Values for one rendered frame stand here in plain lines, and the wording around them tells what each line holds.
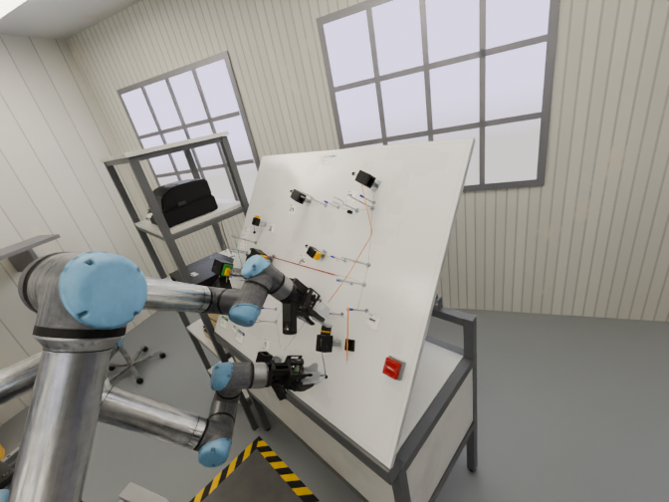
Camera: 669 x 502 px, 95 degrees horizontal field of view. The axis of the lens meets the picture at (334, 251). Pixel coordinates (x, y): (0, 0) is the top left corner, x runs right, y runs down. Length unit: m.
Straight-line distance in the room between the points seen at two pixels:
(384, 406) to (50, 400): 0.81
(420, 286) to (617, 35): 1.96
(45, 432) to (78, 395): 0.05
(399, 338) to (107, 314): 0.76
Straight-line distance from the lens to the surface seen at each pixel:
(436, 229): 1.01
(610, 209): 2.78
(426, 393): 1.35
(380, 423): 1.10
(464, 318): 1.36
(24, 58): 4.29
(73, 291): 0.57
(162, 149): 1.71
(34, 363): 1.12
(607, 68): 2.57
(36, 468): 0.66
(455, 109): 2.45
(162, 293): 0.83
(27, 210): 3.94
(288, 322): 0.99
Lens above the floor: 1.84
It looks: 24 degrees down
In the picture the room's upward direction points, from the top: 12 degrees counter-clockwise
